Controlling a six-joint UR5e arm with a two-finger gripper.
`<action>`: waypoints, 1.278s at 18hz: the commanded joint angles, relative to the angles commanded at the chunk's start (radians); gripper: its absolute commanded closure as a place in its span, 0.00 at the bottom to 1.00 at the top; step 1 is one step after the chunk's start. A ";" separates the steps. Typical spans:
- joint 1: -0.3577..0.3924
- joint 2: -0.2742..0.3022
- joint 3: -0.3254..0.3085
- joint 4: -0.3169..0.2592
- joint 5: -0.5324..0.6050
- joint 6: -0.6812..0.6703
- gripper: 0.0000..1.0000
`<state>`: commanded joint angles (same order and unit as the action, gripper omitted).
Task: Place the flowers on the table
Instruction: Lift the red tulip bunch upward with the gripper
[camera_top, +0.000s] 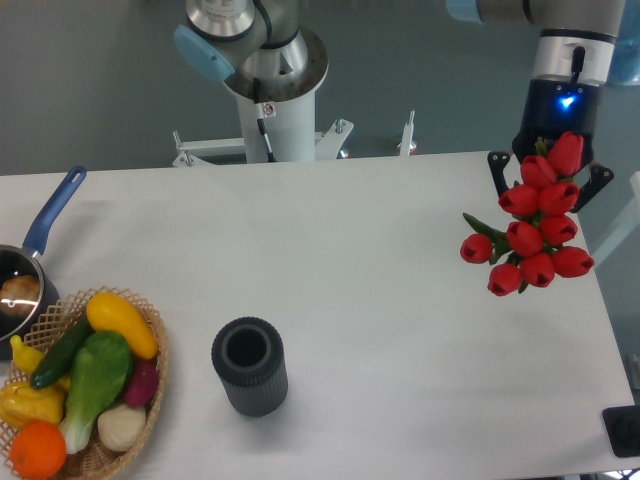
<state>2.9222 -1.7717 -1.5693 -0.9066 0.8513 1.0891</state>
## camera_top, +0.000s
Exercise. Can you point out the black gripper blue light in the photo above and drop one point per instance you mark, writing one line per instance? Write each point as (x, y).
(551, 109)

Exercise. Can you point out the red tulip bouquet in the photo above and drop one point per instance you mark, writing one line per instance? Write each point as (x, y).
(535, 247)

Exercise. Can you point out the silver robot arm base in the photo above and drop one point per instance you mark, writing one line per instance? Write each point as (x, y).
(258, 49)

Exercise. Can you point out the black device at table edge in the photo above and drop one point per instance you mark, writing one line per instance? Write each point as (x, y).
(622, 427)

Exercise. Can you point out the dark grey ribbed vase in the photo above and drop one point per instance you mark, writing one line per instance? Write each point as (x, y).
(249, 358)

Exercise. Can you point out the purple red radish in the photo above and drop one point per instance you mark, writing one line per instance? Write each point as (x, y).
(142, 384)

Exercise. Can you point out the yellow squash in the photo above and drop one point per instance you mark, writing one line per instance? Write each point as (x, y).
(107, 311)

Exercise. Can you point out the green bok choy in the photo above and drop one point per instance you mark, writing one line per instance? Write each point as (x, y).
(99, 372)

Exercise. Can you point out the white garlic bulb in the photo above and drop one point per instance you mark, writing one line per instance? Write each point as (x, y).
(120, 426)

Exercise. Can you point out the woven wicker basket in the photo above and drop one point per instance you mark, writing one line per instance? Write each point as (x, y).
(97, 461)

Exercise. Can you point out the dark green cucumber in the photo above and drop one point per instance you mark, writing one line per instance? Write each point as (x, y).
(60, 357)

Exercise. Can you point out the brown bread roll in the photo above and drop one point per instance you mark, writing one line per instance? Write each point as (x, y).
(19, 296)

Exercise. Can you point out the yellow banana piece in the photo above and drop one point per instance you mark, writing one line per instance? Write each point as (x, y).
(27, 358)

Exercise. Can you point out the yellow bell pepper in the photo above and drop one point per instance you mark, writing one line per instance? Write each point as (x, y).
(22, 405)

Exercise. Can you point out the orange fruit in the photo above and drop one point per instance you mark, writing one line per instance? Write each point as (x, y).
(38, 451)

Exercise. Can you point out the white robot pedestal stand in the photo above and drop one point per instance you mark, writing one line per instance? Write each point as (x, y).
(271, 132)

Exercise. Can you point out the blue handled saucepan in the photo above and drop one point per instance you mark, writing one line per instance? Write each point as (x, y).
(25, 259)

